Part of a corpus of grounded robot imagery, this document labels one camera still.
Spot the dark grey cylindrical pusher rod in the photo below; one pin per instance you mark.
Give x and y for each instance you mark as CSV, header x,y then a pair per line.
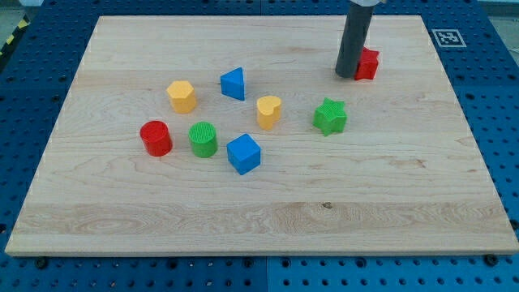
x,y
356,27

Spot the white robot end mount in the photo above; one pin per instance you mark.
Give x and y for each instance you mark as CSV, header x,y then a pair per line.
x,y
367,3

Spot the red star block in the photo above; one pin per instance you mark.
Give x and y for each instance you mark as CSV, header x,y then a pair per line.
x,y
367,65

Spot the green star block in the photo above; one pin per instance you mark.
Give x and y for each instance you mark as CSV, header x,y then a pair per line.
x,y
330,117

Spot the white fiducial marker tag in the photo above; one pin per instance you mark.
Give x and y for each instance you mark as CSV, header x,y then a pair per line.
x,y
448,38

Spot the yellow heart block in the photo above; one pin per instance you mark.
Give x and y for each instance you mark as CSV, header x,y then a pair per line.
x,y
268,111

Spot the blue triangle block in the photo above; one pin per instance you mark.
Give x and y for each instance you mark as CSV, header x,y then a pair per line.
x,y
233,84

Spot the light wooden board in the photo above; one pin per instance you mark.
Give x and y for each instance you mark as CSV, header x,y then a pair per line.
x,y
405,177

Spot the blue cube block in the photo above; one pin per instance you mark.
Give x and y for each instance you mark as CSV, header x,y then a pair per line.
x,y
244,154

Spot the yellow hexagon block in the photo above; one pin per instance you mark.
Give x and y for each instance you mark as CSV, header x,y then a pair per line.
x,y
182,96

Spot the green cylinder block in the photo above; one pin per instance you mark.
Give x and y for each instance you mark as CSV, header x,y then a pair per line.
x,y
203,139

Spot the red cylinder block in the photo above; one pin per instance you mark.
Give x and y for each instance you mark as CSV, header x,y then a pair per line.
x,y
156,138

